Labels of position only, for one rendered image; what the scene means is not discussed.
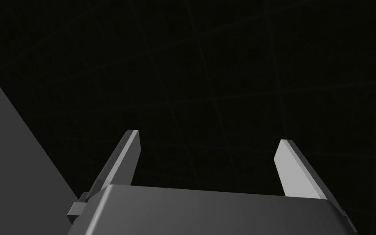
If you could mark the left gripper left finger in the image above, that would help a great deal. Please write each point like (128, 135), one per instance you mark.
(122, 164)

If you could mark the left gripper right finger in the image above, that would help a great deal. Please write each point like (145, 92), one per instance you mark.
(294, 173)

